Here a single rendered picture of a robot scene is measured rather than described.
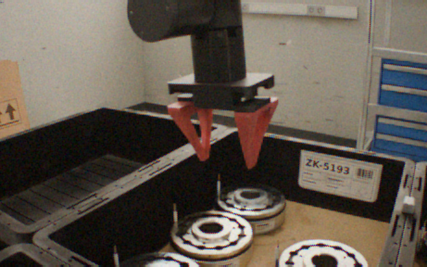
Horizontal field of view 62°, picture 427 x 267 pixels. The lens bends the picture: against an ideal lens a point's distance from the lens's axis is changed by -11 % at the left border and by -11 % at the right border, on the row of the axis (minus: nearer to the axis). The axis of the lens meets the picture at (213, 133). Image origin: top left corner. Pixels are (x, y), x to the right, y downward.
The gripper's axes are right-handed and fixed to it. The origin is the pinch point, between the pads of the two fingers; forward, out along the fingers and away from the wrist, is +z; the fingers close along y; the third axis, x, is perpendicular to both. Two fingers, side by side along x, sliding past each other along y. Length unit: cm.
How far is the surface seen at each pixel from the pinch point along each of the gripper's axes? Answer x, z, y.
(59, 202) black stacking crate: -5.4, 10.5, -29.2
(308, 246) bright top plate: 0.7, 10.4, 9.9
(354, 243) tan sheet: 8.4, 14.1, 13.9
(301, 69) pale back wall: 274, 43, -93
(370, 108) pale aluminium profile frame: 183, 45, -16
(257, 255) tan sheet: -0.1, 12.9, 3.5
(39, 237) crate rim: -21.5, 1.0, -7.3
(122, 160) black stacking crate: 13.9, 11.3, -33.4
